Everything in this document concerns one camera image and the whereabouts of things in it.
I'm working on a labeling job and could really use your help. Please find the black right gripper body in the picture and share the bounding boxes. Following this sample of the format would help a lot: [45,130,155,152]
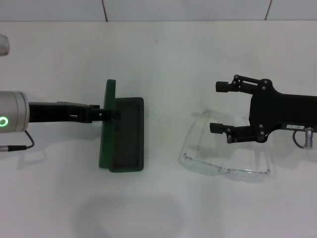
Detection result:
[249,79,317,144]

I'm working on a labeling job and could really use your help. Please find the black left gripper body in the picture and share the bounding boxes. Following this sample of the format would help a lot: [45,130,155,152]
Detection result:
[28,101,93,124]

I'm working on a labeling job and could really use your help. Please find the green glasses case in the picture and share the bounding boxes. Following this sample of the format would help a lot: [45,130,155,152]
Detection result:
[98,79,145,173]

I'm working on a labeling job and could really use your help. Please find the clear white glasses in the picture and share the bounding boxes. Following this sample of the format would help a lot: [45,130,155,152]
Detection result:
[178,109,272,184]

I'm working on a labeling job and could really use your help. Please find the right arm cable with plug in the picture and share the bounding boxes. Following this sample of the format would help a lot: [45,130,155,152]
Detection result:
[293,126,315,150]

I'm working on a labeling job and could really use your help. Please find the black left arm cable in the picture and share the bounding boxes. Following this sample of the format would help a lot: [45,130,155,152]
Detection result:
[0,130,35,151]

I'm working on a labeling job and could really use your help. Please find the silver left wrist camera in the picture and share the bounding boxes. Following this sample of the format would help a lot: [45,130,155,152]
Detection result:
[0,34,10,56]

